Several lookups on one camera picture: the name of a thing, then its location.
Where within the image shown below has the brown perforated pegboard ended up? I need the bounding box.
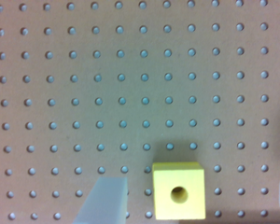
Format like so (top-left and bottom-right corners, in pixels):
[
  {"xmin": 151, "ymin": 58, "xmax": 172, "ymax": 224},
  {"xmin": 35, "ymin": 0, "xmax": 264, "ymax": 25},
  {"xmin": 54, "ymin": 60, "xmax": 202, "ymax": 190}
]
[{"xmin": 0, "ymin": 0, "xmax": 280, "ymax": 224}]

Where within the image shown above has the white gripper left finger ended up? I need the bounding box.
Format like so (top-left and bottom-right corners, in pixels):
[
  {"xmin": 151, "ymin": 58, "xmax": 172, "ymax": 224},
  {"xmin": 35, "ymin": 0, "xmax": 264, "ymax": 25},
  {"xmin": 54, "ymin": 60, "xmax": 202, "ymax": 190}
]
[{"xmin": 73, "ymin": 177, "xmax": 128, "ymax": 224}]

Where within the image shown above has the yellow wooden block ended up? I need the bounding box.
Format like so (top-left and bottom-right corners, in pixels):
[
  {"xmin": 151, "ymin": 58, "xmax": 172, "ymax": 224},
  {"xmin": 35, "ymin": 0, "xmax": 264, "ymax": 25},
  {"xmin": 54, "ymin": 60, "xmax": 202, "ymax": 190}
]
[{"xmin": 152, "ymin": 161, "xmax": 206, "ymax": 220}]

